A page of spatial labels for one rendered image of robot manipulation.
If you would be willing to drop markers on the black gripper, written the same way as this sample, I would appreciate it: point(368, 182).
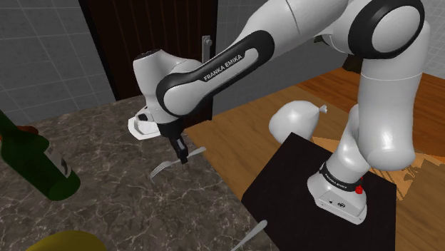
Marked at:
point(170, 128)

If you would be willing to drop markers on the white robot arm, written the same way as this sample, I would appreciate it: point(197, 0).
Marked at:
point(389, 90)

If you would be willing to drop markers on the silver fork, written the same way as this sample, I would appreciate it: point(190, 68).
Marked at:
point(162, 168)

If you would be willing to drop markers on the black robot stand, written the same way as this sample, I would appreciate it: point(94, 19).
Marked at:
point(281, 201)

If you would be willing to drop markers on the dark brown door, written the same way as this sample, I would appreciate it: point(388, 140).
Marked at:
point(146, 31)

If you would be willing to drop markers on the yellow round thing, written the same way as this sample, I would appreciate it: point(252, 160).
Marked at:
point(67, 242)

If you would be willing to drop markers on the green glass bottle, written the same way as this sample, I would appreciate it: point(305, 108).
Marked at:
point(31, 163)

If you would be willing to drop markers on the brown round thing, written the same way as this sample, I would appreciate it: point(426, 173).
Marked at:
point(28, 130)

